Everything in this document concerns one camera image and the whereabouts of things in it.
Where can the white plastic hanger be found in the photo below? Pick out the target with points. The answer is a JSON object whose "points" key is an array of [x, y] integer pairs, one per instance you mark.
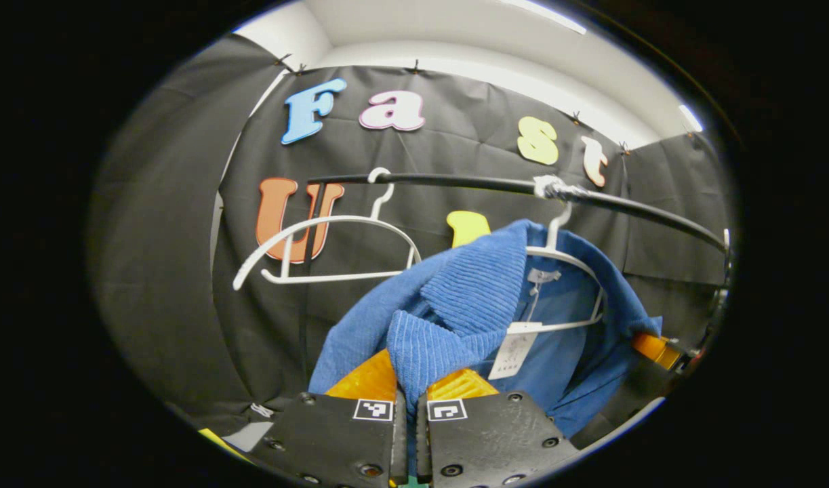
{"points": [[333, 220], [555, 230]]}

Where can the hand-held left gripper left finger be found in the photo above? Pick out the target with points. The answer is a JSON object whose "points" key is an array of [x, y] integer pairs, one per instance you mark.
{"points": [[333, 440]]}

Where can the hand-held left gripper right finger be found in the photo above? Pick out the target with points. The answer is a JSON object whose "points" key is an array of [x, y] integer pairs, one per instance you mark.
{"points": [[482, 440]]}

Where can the yellow flat object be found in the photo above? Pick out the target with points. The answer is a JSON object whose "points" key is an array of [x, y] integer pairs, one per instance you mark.
{"points": [[221, 442]]}

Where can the white tape wrap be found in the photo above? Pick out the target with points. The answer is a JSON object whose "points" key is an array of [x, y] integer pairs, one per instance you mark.
{"points": [[550, 186]]}

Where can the black backdrop cloth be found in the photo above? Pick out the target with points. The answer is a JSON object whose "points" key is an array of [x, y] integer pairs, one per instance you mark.
{"points": [[184, 271]]}

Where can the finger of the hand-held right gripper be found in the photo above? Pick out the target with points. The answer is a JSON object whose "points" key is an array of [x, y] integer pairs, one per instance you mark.
{"points": [[644, 383]]}

